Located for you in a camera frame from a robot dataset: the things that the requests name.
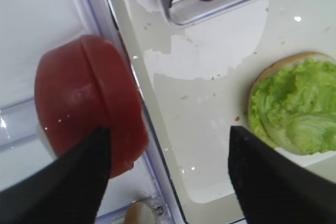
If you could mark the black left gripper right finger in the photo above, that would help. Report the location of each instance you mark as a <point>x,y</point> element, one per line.
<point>271,188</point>

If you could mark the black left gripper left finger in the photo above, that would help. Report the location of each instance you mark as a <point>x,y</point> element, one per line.
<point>69,190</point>

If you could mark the red tomato slice front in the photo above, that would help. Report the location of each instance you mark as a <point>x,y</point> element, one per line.
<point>129,137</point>

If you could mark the red tomato slice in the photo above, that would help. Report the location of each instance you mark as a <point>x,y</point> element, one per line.
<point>68,102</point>
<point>129,137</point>

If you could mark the clear dispenser track tomato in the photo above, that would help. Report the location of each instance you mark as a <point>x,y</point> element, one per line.
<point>18,124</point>

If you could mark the red tomato slice rear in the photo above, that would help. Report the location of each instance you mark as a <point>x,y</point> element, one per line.
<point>68,102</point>

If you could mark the bun bottom on tray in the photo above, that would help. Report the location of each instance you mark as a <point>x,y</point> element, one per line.
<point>265,77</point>

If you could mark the white metal tray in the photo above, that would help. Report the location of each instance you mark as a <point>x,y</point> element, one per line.
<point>195,82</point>

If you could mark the clear long rail left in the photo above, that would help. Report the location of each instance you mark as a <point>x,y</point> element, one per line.
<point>139,168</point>

